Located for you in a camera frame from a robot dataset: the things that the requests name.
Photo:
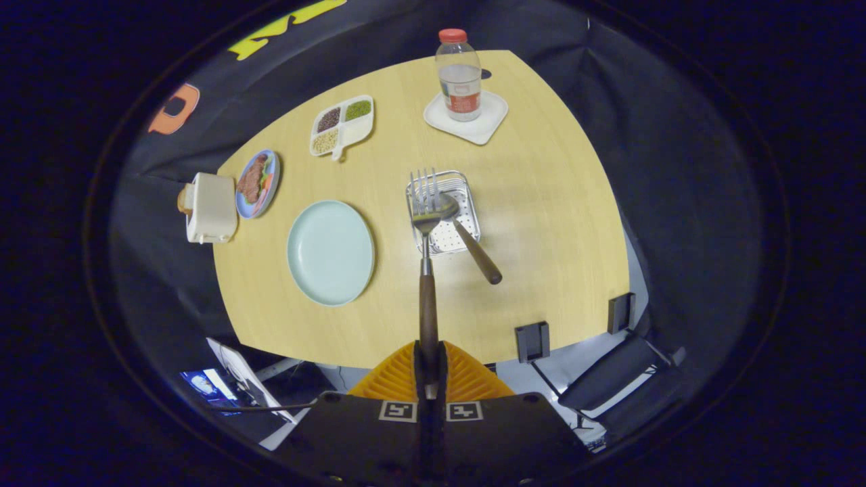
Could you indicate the perforated metal tray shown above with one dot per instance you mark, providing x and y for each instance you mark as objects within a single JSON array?
[{"x": 446, "y": 243}]

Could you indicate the white flat panel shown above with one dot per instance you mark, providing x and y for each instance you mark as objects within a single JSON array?
[{"x": 237, "y": 368}]

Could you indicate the mint green plate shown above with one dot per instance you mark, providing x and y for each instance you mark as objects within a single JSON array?
[{"x": 330, "y": 253}]

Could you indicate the black folding chair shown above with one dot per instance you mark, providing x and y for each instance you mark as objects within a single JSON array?
[{"x": 609, "y": 375}]

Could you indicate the lit computer screen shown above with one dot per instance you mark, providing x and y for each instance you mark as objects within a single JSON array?
[{"x": 206, "y": 389}]

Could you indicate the brown bread slice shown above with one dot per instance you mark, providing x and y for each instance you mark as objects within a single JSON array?
[{"x": 183, "y": 201}]

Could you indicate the white divided grain dish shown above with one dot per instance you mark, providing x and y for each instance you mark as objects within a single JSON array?
[{"x": 355, "y": 130}]

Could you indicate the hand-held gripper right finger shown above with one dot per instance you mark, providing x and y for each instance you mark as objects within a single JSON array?
[{"x": 507, "y": 439}]

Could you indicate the blue plate with food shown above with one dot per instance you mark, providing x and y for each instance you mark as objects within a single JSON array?
[{"x": 256, "y": 182}]

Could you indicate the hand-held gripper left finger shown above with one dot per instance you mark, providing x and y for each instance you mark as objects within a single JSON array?
[{"x": 358, "y": 439}]

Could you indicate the white square coaster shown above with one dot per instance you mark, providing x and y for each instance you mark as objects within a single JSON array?
[{"x": 490, "y": 122}]

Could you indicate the clear bottle red cap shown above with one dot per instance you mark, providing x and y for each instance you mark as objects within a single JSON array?
[{"x": 460, "y": 81}]

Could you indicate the white toaster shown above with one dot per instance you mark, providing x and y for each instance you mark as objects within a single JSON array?
[{"x": 213, "y": 210}]

